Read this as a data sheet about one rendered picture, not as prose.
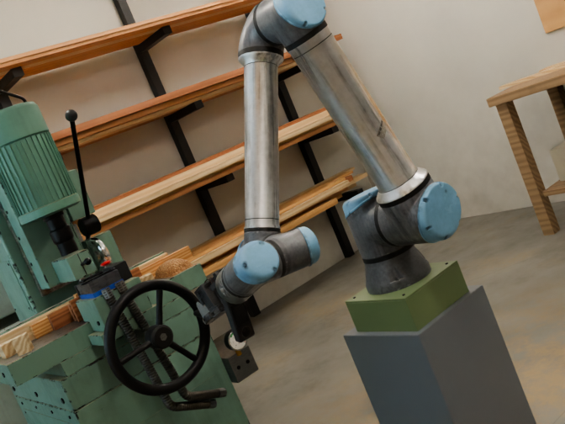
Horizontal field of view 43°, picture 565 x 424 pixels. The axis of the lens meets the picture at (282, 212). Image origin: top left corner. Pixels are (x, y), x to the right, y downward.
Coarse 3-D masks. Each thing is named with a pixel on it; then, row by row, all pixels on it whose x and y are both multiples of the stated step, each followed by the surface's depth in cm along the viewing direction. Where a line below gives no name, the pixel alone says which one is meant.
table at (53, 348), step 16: (192, 272) 208; (192, 288) 207; (48, 336) 193; (64, 336) 184; (80, 336) 187; (96, 336) 183; (32, 352) 179; (48, 352) 181; (64, 352) 184; (0, 368) 182; (16, 368) 176; (32, 368) 179; (48, 368) 181; (16, 384) 176
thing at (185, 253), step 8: (184, 248) 225; (168, 256) 221; (176, 256) 223; (184, 256) 224; (192, 256) 226; (152, 264) 218; (160, 264) 219; (144, 272) 216; (152, 272) 217; (40, 320) 198; (48, 320) 198; (32, 328) 195; (40, 328) 196; (48, 328) 197; (40, 336) 196
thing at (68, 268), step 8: (64, 256) 210; (72, 256) 200; (80, 256) 201; (88, 256) 203; (56, 264) 207; (64, 264) 202; (72, 264) 200; (80, 264) 201; (56, 272) 209; (64, 272) 204; (72, 272) 199; (80, 272) 201; (88, 272) 202; (64, 280) 207; (72, 280) 202; (80, 280) 205
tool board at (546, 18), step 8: (536, 0) 424; (544, 0) 421; (552, 0) 417; (560, 0) 414; (536, 8) 426; (544, 8) 423; (552, 8) 419; (560, 8) 416; (544, 16) 424; (552, 16) 421; (560, 16) 417; (544, 24) 426; (552, 24) 423; (560, 24) 419
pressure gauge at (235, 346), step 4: (228, 332) 207; (232, 332) 205; (224, 336) 207; (228, 336) 205; (232, 336) 205; (224, 340) 206; (228, 340) 205; (232, 340) 205; (228, 344) 205; (232, 344) 205; (236, 344) 206; (240, 344) 207; (244, 344) 207; (228, 348) 207; (232, 348) 205; (236, 348) 206; (240, 348) 206; (236, 352) 208; (240, 352) 209
